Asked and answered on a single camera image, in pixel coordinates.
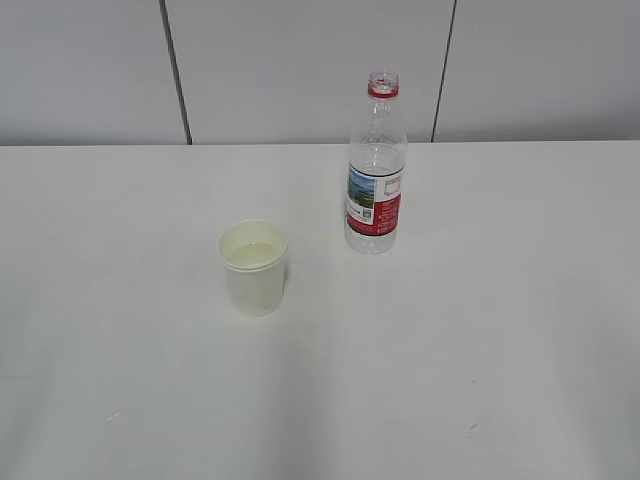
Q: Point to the white paper cup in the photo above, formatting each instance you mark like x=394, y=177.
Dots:
x=254, y=253

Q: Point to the clear plastic water bottle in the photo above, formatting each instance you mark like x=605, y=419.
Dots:
x=376, y=162

